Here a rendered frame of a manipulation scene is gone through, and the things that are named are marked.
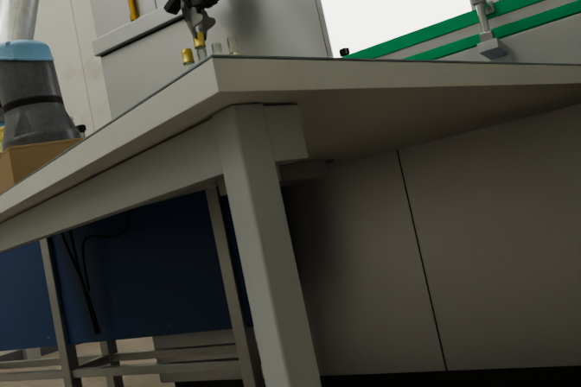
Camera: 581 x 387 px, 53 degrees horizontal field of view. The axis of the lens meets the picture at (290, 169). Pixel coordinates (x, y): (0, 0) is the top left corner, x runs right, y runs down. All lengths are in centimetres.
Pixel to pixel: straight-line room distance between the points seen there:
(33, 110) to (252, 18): 85
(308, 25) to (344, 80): 114
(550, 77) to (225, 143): 59
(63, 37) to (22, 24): 354
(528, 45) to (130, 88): 141
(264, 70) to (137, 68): 166
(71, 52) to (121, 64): 275
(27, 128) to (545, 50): 106
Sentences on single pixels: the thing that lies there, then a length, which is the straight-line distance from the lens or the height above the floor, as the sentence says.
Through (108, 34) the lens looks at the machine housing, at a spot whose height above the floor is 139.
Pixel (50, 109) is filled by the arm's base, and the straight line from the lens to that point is 125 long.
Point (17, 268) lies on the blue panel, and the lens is 228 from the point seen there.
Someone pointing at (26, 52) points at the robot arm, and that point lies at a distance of 128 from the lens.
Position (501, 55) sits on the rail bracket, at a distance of 135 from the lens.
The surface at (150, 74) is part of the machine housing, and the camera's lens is 215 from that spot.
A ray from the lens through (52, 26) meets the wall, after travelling 503.
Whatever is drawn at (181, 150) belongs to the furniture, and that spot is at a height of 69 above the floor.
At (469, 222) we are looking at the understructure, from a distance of 159.
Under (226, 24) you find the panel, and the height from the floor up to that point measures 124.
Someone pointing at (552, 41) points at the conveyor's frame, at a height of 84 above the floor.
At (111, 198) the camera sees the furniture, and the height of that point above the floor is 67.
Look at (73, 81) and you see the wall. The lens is 491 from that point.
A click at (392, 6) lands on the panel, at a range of 165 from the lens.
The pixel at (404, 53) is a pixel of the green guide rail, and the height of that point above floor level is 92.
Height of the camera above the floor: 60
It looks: 5 degrees up
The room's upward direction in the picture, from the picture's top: 12 degrees counter-clockwise
